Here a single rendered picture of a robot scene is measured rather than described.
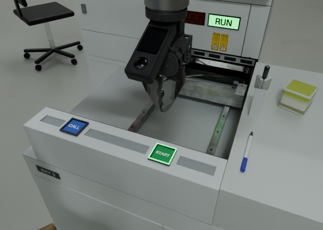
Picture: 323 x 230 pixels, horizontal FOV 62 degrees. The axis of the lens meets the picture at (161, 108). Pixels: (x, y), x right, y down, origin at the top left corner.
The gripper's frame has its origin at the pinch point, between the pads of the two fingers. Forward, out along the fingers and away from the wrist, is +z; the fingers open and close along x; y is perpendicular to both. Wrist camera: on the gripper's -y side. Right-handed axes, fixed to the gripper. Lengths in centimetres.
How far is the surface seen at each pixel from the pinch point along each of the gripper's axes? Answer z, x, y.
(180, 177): 14.7, -6.1, -3.9
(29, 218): 111, 86, 8
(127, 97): 29, 30, 36
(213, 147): 25.7, -9.4, 19.1
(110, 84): 29, 41, 42
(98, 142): 14.7, 16.7, -1.7
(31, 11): 56, 220, 170
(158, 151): 14.2, 1.1, 1.0
